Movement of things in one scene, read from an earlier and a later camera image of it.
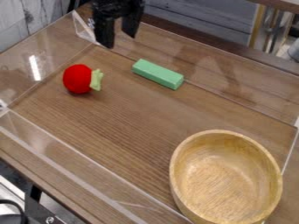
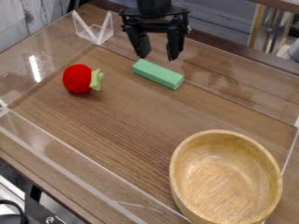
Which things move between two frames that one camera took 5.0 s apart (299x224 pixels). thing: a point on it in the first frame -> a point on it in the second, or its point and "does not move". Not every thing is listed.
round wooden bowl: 226,178 does not move
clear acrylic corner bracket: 82,28 does not move
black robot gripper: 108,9 -> 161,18
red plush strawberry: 80,78 does not move
